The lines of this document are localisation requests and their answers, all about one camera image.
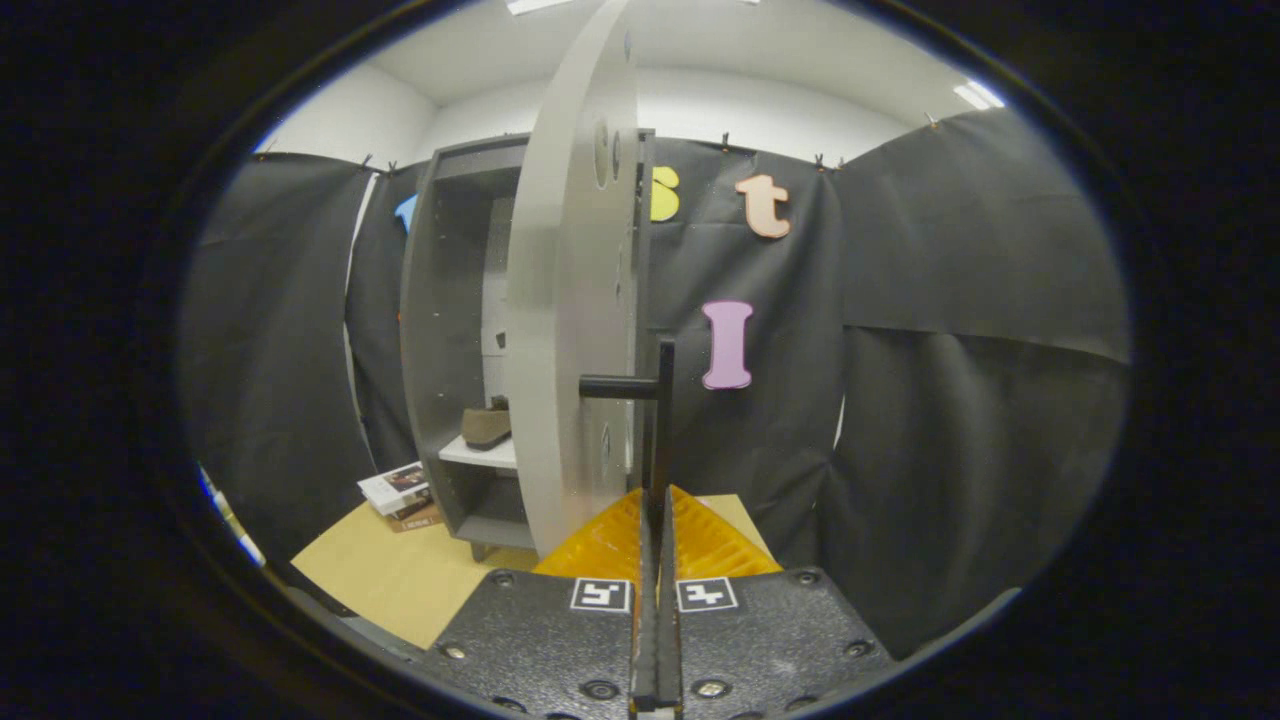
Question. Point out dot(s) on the long ceiling light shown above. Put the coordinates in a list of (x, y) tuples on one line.
[(535, 5)]

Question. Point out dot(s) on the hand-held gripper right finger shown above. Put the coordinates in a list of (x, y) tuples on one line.
[(770, 640)]

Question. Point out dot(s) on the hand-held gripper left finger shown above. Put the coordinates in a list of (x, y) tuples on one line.
[(540, 640)]

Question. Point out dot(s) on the small ceiling light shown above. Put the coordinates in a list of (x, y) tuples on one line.
[(978, 95)]

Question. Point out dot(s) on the grey shoe cabinet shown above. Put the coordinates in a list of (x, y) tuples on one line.
[(440, 330)]

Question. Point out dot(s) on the stack of books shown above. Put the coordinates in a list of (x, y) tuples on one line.
[(395, 490)]

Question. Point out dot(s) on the brown fuzzy shoe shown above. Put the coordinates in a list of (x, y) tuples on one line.
[(485, 428)]

